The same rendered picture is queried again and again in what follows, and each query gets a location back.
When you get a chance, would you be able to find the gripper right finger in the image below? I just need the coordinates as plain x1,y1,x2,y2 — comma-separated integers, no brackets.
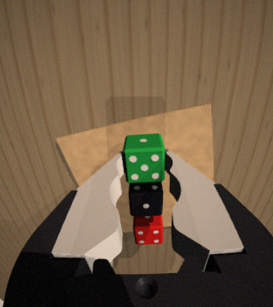
165,149,273,303

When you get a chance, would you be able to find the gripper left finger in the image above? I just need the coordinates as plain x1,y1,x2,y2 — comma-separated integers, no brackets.
3,152,125,307

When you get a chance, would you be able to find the black die with white pips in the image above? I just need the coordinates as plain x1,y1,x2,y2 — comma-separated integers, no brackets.
128,182,163,216

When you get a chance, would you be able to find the dark red die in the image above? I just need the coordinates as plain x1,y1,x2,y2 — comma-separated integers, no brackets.
133,215,163,245

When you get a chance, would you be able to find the tan cork mat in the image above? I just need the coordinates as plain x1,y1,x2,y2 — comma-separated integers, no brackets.
56,103,214,232

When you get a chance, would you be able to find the green die with white pips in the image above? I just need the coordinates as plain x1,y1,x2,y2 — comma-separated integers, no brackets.
122,134,165,183

